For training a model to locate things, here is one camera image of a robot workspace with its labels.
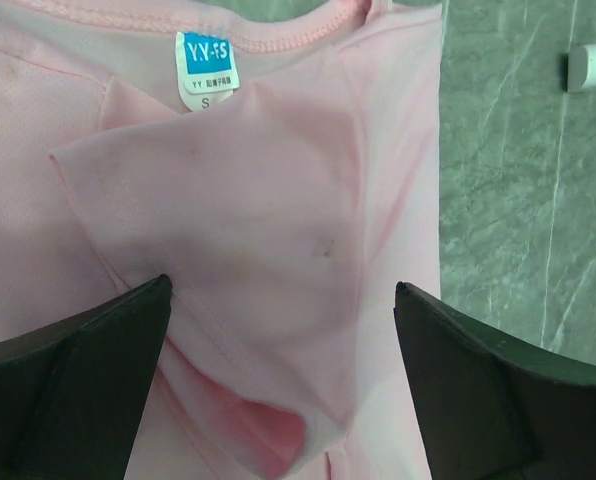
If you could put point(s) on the pink t-shirt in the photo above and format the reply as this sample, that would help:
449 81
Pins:
285 176

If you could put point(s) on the white rack foot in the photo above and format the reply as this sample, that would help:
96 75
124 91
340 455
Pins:
581 68

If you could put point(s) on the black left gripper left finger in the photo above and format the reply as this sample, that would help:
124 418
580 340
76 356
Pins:
72 394

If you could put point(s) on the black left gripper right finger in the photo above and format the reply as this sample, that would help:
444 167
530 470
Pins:
490 405

